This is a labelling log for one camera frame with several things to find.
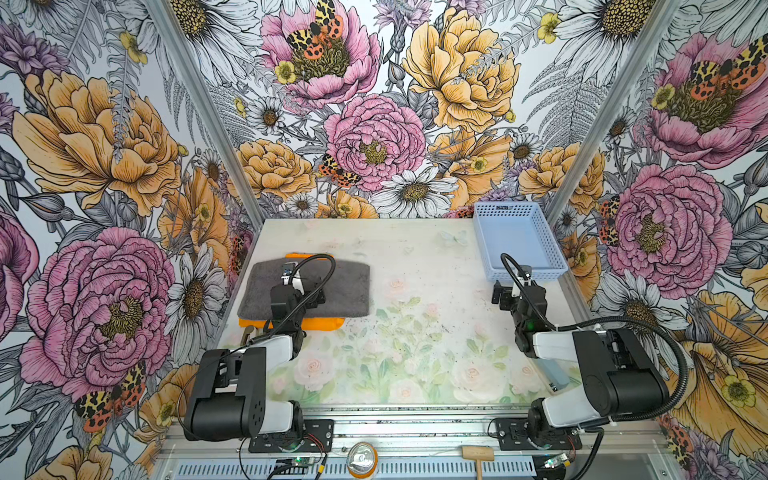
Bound orange drawstring shorts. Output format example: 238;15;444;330
237;253;344;331

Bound grey garment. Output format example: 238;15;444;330
237;258;370;322

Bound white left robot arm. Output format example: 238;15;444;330
180;254;336;450

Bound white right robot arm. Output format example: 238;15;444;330
491;274;672;448

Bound light blue perforated laundry basket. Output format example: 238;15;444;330
473;201;569;282

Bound grey blue rectangular block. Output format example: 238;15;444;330
539;360;570;392

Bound small wooden mallet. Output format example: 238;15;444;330
461;445;495;480

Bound orange rimmed tape roll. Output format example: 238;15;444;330
346;442;379;479

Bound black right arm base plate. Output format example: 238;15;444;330
487;417;583;451

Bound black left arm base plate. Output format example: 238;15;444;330
248;419;335;454

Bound aluminium front rail frame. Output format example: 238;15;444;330
149;405;684;479

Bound aluminium frame corner post right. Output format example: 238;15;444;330
546;1;680;227

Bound aluminium frame corner post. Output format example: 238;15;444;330
147;1;265;235
546;1;680;227

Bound aluminium frame corner post left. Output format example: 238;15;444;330
147;1;265;235

